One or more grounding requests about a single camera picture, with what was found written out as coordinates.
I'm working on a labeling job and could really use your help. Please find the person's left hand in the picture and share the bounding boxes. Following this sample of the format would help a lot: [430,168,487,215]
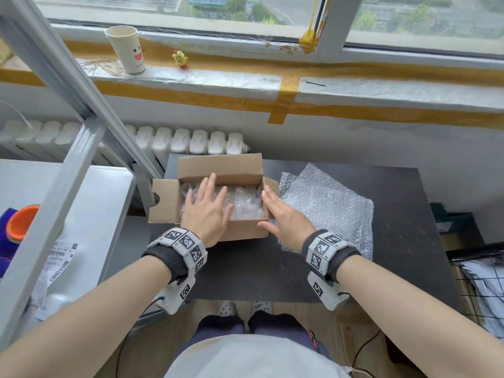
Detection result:
[180,173,235,249]

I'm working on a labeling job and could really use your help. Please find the person's right hand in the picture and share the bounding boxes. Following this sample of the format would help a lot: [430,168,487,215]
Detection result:
[258,185,316,253]

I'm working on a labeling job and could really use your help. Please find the clear bubble wrap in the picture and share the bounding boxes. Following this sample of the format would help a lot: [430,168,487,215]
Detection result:
[180,183,265,222]

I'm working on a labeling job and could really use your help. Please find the brown cardboard box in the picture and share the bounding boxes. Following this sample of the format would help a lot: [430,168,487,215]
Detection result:
[148,153,280,243]

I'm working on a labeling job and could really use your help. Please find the person's left forearm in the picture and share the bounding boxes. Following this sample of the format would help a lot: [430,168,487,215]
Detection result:
[0,254,174,378]

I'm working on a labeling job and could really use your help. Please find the person's right forearm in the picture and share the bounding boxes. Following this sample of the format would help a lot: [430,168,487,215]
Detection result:
[335,254,504,378]

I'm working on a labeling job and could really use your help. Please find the white marker wrist tracker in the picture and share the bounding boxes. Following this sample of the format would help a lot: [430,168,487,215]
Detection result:
[302,230,361,311]
[147,227,208,316]

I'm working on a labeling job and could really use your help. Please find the white radiator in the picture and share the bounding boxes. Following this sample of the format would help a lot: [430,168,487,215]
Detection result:
[0,120,252,174]

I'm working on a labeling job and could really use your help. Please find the black wristband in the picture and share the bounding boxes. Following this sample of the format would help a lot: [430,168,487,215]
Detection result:
[141,248,188,286]
[324,248,361,285]

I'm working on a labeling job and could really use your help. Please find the flat bubble wrap sheet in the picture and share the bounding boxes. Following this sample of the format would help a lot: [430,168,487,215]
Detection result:
[277,163,374,261]

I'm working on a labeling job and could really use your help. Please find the white side table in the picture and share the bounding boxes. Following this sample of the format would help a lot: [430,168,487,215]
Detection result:
[0,159,137,325]

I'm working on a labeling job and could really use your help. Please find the person's dark blue trousers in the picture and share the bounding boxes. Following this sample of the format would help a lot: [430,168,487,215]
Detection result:
[176,310,332,359]

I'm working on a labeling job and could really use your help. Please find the short yellow tape strip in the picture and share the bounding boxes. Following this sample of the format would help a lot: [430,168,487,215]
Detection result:
[268,72,302,125]

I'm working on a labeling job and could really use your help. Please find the person's white shirt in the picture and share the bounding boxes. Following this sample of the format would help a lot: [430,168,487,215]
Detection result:
[163,334,354,378]

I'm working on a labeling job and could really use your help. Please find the long yellow tape strip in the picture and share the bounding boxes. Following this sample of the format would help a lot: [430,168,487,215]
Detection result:
[0,37,504,131]

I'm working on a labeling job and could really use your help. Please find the pile of wooden toothpicks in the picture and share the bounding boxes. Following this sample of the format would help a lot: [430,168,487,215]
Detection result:
[78,57,127,80]

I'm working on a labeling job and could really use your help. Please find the smiley face paper cup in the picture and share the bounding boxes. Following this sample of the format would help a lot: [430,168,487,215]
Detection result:
[105,26,146,74]

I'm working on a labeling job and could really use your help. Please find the orange plastic cup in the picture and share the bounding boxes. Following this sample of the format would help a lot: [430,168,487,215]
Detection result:
[6,204,41,244]

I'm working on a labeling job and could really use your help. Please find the yellow tape wad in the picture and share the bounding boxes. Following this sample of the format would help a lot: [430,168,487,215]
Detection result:
[298,0,334,56]

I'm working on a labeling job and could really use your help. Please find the dark green box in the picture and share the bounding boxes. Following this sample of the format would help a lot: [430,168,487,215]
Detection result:
[429,202,486,249]

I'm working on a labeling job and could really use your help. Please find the blue plastic container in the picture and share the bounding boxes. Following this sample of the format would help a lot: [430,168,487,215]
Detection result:
[0,208,25,278]

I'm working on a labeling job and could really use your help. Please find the grey plastic bags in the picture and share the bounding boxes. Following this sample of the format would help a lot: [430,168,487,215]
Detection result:
[461,257,504,336]

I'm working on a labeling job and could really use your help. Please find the black cable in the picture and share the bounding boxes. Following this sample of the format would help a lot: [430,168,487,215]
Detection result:
[113,297,167,378]
[350,328,381,371]

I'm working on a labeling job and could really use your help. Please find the grey metal shelf frame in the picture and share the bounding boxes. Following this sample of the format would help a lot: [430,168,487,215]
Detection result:
[0,0,163,340]

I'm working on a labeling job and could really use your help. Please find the black wire basket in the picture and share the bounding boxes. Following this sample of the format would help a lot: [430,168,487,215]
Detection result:
[448,241,504,344]

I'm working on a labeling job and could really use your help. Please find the white window frame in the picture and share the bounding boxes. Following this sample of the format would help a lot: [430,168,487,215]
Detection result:
[29,0,504,71]

